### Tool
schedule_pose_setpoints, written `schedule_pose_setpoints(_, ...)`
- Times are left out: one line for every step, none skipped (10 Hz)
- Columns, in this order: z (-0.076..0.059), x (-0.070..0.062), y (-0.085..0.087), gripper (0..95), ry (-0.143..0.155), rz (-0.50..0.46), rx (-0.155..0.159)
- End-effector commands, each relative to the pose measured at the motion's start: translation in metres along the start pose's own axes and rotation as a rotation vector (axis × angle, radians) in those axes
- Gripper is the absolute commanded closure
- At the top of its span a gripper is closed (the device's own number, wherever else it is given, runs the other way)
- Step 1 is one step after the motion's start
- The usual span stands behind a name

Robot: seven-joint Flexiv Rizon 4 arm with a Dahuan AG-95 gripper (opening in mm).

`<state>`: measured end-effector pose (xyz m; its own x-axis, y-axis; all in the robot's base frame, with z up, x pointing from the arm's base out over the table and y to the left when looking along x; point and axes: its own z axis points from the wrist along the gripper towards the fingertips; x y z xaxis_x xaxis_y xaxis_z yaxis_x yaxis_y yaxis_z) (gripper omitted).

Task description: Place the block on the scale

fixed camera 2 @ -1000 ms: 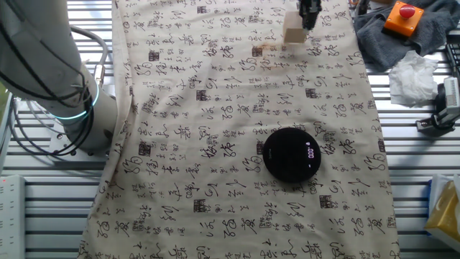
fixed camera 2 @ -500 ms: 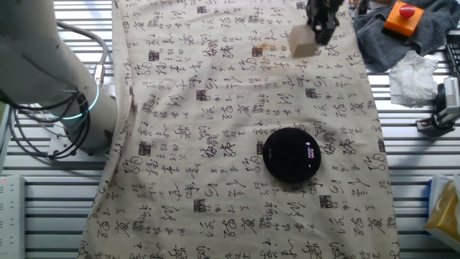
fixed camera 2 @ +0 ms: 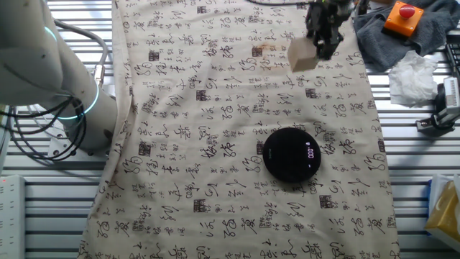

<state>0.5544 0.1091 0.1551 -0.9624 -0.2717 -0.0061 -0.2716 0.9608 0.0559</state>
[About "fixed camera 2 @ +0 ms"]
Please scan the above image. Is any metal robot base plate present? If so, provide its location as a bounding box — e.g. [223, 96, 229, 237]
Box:
[46, 118, 109, 161]

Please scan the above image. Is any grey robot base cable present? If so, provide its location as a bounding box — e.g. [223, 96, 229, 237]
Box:
[53, 19, 109, 87]

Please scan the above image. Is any beige calligraphy print cloth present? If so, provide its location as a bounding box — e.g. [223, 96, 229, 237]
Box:
[77, 0, 402, 259]

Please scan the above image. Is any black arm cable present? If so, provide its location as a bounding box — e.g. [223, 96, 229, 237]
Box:
[247, 0, 311, 6]

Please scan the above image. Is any black keyboard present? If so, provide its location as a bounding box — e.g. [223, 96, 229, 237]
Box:
[445, 30, 460, 78]

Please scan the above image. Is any orange emergency stop button box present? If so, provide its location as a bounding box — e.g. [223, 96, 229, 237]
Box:
[383, 1, 425, 38]

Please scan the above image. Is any white power strip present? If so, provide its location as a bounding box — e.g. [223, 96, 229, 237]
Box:
[0, 175, 26, 259]

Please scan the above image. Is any black base cable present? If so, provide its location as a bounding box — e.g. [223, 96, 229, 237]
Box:
[0, 96, 80, 137]
[0, 104, 88, 163]

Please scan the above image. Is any small silver camera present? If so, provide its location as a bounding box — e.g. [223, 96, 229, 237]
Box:
[436, 76, 460, 126]

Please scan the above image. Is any black round digital scale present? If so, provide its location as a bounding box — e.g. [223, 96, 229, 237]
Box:
[262, 127, 323, 183]

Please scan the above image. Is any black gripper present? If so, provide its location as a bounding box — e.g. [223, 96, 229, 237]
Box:
[305, 0, 356, 60]

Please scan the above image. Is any white crumpled tissue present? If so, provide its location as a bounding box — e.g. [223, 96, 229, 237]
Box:
[387, 50, 440, 108]

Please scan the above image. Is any light wooden block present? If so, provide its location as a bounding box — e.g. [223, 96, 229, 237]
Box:
[287, 37, 320, 73]

